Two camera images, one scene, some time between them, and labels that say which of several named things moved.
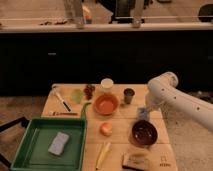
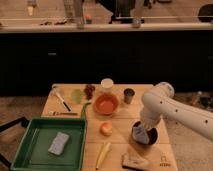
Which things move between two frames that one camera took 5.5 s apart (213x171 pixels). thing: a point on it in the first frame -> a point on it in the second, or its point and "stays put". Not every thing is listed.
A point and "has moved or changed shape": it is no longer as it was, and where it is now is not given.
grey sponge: [59, 143] stays put
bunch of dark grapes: [89, 91] stays put
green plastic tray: [38, 136] stays put
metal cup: [128, 95] stays put
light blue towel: [143, 114] has moved or changed shape
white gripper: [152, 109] -> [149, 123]
